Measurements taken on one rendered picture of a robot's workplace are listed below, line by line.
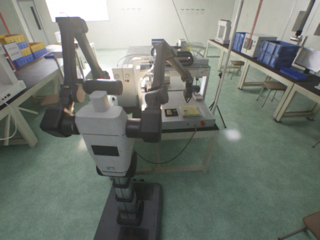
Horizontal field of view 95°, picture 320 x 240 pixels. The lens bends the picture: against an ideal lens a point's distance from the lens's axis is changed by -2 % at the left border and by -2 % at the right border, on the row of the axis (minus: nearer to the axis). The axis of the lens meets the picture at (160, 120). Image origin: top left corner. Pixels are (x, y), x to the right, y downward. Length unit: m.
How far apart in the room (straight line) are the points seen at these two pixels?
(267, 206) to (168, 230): 1.11
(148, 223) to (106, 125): 1.07
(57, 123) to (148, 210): 1.12
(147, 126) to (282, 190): 2.05
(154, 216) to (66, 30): 1.47
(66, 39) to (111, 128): 0.50
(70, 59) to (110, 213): 1.28
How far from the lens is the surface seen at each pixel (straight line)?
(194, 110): 1.57
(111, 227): 1.60
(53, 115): 0.83
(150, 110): 0.70
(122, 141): 0.74
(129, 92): 1.82
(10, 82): 2.98
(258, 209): 2.15
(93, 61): 1.13
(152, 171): 1.95
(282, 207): 2.31
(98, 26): 8.87
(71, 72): 0.92
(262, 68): 3.99
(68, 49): 0.94
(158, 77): 0.83
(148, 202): 1.62
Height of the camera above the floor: 1.73
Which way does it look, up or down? 36 degrees down
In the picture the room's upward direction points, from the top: straight up
